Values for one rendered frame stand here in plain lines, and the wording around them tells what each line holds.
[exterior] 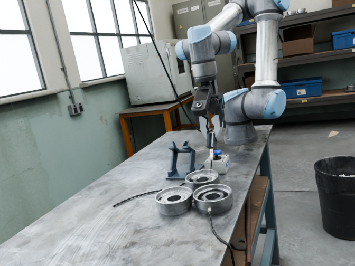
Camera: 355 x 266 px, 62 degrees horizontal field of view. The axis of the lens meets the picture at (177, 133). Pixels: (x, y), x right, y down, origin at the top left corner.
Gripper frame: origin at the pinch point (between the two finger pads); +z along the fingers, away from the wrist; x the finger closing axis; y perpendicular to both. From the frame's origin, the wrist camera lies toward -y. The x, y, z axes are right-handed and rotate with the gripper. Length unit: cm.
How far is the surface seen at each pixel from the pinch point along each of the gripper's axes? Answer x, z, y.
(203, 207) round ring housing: -4.6, 10.8, -25.5
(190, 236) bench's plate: -4.5, 13.1, -34.8
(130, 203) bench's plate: 20.6, 13.0, -22.5
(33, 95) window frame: 156, -20, 61
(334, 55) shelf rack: -48, -1, 327
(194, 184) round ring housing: 2.1, 9.6, -15.1
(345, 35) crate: -61, -23, 337
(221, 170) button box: -1.2, 11.6, 0.8
